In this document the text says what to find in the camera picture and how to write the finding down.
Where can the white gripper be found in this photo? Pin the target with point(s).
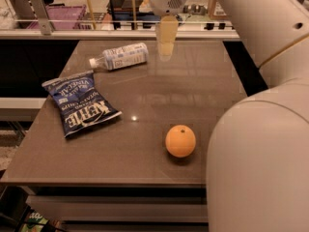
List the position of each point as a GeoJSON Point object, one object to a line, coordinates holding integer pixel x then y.
{"type": "Point", "coordinates": [166, 0]}

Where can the blue label plastic bottle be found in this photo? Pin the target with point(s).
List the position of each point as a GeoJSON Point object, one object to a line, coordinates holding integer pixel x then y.
{"type": "Point", "coordinates": [120, 57]}

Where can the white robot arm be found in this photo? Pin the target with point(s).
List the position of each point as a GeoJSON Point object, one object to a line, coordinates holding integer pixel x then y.
{"type": "Point", "coordinates": [258, 155]}

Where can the cardboard box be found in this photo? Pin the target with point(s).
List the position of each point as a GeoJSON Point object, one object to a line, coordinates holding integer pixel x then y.
{"type": "Point", "coordinates": [215, 10]}

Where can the brown table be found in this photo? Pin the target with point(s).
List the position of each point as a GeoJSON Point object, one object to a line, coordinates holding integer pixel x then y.
{"type": "Point", "coordinates": [119, 176]}

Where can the purple plastic crate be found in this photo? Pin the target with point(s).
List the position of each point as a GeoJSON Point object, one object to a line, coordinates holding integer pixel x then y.
{"type": "Point", "coordinates": [66, 17]}

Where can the blue kettle chips bag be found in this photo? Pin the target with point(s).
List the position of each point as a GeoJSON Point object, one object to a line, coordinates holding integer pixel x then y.
{"type": "Point", "coordinates": [80, 104]}

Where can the orange fruit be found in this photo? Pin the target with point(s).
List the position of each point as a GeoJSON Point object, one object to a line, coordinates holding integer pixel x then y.
{"type": "Point", "coordinates": [180, 141]}

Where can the glass railing with metal posts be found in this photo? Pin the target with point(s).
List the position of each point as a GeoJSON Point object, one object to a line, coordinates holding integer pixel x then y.
{"type": "Point", "coordinates": [105, 28]}

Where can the green snack package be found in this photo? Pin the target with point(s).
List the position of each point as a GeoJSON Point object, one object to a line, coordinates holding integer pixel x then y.
{"type": "Point", "coordinates": [34, 222]}

